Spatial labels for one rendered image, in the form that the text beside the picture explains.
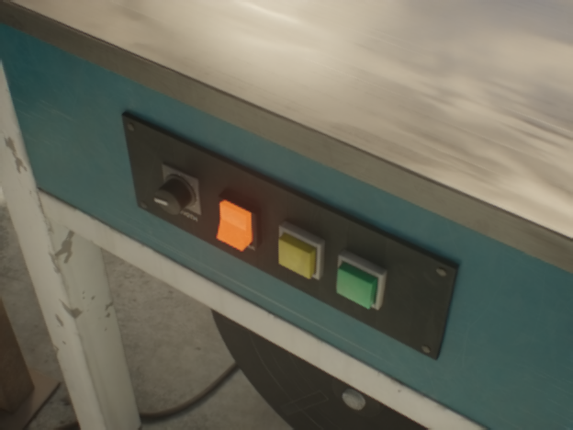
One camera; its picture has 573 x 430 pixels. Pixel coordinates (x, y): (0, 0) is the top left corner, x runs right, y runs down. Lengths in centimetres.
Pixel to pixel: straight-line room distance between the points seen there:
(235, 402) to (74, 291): 44
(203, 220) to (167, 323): 73
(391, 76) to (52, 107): 26
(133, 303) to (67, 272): 53
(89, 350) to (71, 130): 34
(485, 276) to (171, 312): 90
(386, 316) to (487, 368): 7
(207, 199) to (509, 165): 21
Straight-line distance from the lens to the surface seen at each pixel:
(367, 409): 91
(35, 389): 128
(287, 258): 54
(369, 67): 52
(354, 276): 51
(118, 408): 104
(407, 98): 50
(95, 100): 61
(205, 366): 126
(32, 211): 78
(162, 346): 129
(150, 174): 60
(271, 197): 53
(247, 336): 102
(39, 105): 66
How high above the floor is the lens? 103
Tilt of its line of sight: 45 degrees down
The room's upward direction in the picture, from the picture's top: straight up
